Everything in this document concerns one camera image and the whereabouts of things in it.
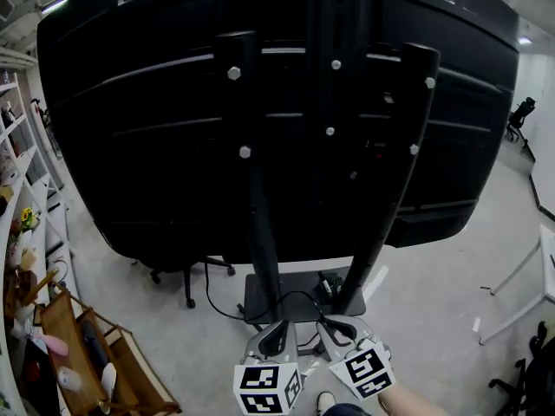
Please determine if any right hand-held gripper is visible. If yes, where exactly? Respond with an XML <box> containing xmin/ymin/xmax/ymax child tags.
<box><xmin>316</xmin><ymin>315</ymin><xmax>397</xmax><ymax>401</ymax></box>

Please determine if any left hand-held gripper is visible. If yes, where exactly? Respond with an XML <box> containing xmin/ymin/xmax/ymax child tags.
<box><xmin>233</xmin><ymin>318</ymin><xmax>304</xmax><ymax>416</ymax></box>

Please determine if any black cable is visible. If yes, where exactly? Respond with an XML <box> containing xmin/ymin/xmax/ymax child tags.
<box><xmin>203</xmin><ymin>261</ymin><xmax>344</xmax><ymax>348</ymax></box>

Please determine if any black screen stand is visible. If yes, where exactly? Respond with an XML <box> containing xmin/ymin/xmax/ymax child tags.
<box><xmin>212</xmin><ymin>0</ymin><xmax>441</xmax><ymax>327</ymax></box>

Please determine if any person's right forearm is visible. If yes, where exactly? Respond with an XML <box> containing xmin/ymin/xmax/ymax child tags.
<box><xmin>377</xmin><ymin>382</ymin><xmax>448</xmax><ymax>416</ymax></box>

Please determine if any white floor tape strip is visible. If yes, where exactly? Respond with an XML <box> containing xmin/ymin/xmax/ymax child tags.
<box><xmin>362</xmin><ymin>265</ymin><xmax>390</xmax><ymax>303</ymax></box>

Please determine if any large black screen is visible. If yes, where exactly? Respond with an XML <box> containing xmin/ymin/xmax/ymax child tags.
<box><xmin>36</xmin><ymin>0</ymin><xmax>521</xmax><ymax>266</ymax></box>

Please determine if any person's dark trouser leg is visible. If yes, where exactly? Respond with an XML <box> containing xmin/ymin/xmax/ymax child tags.
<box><xmin>323</xmin><ymin>402</ymin><xmax>375</xmax><ymax>416</ymax></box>

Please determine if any person's white shoe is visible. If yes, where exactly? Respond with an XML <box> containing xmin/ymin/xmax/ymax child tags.
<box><xmin>316</xmin><ymin>390</ymin><xmax>337</xmax><ymax>416</ymax></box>

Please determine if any black wheeled office chair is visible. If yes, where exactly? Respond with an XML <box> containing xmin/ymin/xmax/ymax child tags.
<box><xmin>131</xmin><ymin>256</ymin><xmax>238</xmax><ymax>310</ymax></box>

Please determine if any white oblong device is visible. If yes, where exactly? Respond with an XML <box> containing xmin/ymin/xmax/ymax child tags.
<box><xmin>100</xmin><ymin>361</ymin><xmax>119</xmax><ymax>401</ymax></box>

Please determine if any black office chair with armrests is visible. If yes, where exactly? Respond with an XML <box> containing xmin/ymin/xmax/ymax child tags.
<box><xmin>487</xmin><ymin>320</ymin><xmax>555</xmax><ymax>416</ymax></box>

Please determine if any black oblong case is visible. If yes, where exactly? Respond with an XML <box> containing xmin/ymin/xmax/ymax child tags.
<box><xmin>79</xmin><ymin>318</ymin><xmax>110</xmax><ymax>368</ymax></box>

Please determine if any wooden organizer rack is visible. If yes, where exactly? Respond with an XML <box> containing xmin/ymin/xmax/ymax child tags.
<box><xmin>37</xmin><ymin>283</ymin><xmax>183</xmax><ymax>416</ymax></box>

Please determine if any pink soft item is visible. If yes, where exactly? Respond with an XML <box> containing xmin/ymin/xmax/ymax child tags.
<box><xmin>41</xmin><ymin>334</ymin><xmax>70</xmax><ymax>358</ymax></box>

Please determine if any white table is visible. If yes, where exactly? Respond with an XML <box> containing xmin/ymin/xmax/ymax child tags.
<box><xmin>478</xmin><ymin>223</ymin><xmax>555</xmax><ymax>347</ymax></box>

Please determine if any black bag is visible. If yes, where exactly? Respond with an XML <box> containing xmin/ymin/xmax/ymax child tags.
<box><xmin>20</xmin><ymin>338</ymin><xmax>62</xmax><ymax>416</ymax></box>

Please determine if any yellow flower bouquet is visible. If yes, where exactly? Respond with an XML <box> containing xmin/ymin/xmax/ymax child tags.
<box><xmin>18</xmin><ymin>205</ymin><xmax>41</xmax><ymax>234</ymax></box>

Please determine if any white shelf unit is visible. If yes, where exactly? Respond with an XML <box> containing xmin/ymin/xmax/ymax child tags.
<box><xmin>0</xmin><ymin>45</ymin><xmax>82</xmax><ymax>416</ymax></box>

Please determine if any black high-back office chair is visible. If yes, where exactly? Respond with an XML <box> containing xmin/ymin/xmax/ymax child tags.
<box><xmin>504</xmin><ymin>96</ymin><xmax>539</xmax><ymax>147</ymax></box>

